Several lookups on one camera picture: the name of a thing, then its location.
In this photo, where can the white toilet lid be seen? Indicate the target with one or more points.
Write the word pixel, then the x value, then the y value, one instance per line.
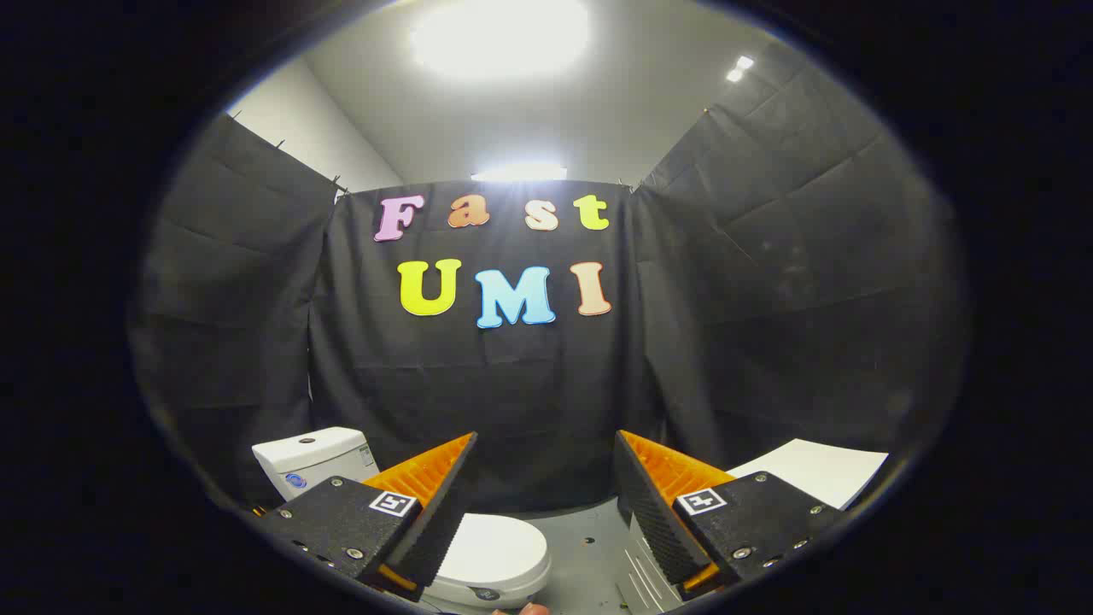
pixel 495 551

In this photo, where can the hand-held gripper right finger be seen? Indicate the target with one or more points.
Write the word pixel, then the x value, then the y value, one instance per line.
pixel 657 530

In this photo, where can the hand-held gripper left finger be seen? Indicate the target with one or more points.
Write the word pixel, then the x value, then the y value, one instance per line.
pixel 434 530

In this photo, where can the black backdrop cloth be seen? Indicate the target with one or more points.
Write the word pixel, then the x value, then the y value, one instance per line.
pixel 512 384

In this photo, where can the large ceiling light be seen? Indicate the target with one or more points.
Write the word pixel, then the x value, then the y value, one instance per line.
pixel 499 38
pixel 519 172

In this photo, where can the grey drawer cabinet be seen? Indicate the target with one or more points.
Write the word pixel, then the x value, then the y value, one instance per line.
pixel 811 470

